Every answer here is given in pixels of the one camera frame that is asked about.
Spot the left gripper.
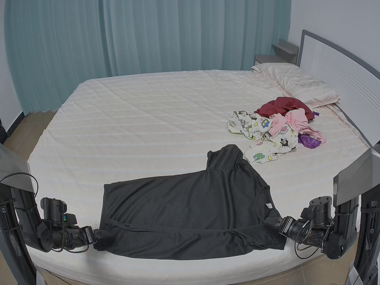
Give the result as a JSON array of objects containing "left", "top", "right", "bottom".
[{"left": 65, "top": 226, "right": 112, "bottom": 250}]

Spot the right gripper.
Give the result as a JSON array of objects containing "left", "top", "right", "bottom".
[{"left": 265, "top": 216, "right": 311, "bottom": 243}]

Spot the black long-sleeved top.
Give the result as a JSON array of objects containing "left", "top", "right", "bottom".
[{"left": 93, "top": 144, "right": 288, "bottom": 260}]

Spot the bed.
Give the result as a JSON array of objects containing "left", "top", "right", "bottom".
[{"left": 27, "top": 30, "right": 380, "bottom": 281}]

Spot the white printed pyjama top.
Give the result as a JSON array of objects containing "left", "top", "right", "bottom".
[{"left": 227, "top": 109, "right": 299, "bottom": 164}]

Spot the purple shiny garment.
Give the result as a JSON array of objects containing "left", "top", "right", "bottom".
[{"left": 298, "top": 109, "right": 322, "bottom": 149}]

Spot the pink garment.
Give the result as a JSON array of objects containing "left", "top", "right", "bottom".
[{"left": 269, "top": 108, "right": 327, "bottom": 144}]

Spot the dark red garment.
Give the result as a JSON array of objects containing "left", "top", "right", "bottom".
[{"left": 254, "top": 97, "right": 316, "bottom": 122}]

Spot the cream pillow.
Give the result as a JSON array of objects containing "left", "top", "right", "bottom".
[{"left": 251, "top": 62, "right": 342, "bottom": 105}]

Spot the grey bedside table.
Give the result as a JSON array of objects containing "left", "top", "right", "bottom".
[{"left": 254, "top": 38, "right": 299, "bottom": 66}]

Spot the blue-green curtain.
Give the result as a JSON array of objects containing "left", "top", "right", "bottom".
[{"left": 3, "top": 0, "right": 293, "bottom": 114}]

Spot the black cable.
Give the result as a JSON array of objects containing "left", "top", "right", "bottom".
[
  {"left": 0, "top": 173, "right": 39, "bottom": 202},
  {"left": 293, "top": 218, "right": 320, "bottom": 259}
]

